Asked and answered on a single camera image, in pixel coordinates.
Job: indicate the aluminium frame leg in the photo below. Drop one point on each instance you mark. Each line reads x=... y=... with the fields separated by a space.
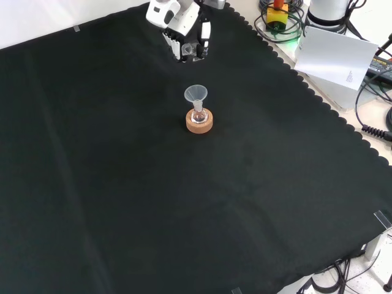
x=376 y=245

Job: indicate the black scalloped bench cloth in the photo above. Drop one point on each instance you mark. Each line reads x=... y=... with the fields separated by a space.
x=122 y=183

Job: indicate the pale white board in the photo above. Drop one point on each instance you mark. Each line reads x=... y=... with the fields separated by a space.
x=333 y=58

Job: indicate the yellow stop button box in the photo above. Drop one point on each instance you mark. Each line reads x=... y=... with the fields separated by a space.
x=277 y=16

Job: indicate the black power adapter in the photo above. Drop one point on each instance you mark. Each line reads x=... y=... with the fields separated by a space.
x=381 y=69

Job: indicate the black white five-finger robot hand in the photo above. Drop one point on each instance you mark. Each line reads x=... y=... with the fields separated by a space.
x=190 y=23

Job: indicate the clear round-bottom glass flask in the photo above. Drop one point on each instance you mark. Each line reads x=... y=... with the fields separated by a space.
x=199 y=115

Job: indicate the clear plastic funnel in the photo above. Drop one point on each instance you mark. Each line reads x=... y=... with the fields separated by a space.
x=196 y=94

